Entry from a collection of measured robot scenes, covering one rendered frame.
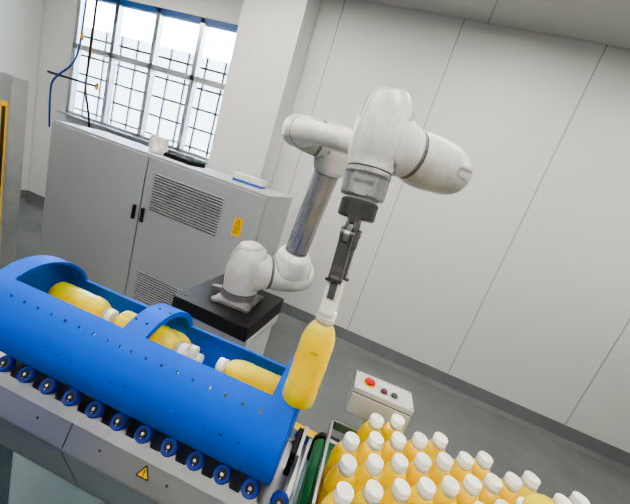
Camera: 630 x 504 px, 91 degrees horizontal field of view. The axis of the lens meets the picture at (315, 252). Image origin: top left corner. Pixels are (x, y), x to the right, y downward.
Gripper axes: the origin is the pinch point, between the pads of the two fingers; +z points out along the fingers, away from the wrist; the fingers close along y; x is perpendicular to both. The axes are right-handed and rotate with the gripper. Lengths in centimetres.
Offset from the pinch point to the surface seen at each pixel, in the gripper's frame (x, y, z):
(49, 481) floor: -108, -47, 136
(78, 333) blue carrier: -56, 3, 28
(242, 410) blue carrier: -12.0, 0.2, 30.5
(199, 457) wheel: -21, -4, 49
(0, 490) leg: -108, -26, 122
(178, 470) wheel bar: -25, -3, 54
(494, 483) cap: 50, -23, 38
